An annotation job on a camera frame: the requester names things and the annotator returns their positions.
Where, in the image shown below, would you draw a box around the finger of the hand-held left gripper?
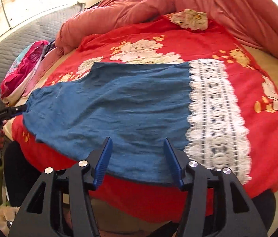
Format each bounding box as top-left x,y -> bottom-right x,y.
6,104 -> 28,117

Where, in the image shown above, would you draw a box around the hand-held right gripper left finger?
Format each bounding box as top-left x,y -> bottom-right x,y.
8,137 -> 113,237

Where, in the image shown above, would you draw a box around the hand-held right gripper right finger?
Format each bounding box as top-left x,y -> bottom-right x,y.
164,138 -> 269,237

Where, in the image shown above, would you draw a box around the blue pants with lace hem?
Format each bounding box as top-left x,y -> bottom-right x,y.
22,59 -> 253,185

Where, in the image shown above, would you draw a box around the plain pink pillow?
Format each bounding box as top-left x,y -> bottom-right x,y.
6,48 -> 64,105

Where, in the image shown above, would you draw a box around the magenta patterned pillow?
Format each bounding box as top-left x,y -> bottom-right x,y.
0,40 -> 53,102

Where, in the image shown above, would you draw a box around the person's black clothed leg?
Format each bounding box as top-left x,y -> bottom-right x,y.
3,141 -> 67,208

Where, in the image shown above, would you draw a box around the grey quilted headboard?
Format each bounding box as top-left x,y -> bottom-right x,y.
0,4 -> 86,119

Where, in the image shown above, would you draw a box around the red floral blanket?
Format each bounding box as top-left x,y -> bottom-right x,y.
11,15 -> 278,218

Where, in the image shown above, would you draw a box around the beige fluffy thing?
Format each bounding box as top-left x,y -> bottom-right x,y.
0,205 -> 21,230

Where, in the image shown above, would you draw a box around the pink duvet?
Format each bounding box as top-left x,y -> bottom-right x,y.
55,0 -> 278,67

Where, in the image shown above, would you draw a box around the tree branch print wall panels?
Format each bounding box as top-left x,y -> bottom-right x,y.
0,0 -> 85,52

